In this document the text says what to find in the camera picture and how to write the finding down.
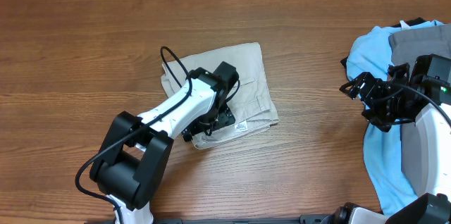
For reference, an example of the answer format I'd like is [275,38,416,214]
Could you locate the beige shorts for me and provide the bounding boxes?
[180,42,279,149]

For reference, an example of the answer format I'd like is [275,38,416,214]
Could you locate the grey garment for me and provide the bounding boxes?
[389,25,450,196]

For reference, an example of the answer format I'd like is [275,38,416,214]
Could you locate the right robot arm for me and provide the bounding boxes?
[323,54,450,223]

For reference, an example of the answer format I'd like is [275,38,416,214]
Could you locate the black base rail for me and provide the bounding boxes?
[153,214,343,224]

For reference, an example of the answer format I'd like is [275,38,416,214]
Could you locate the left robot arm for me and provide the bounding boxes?
[89,62,240,223]

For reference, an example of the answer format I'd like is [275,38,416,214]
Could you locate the light blue t-shirt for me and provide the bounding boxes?
[345,20,442,216]

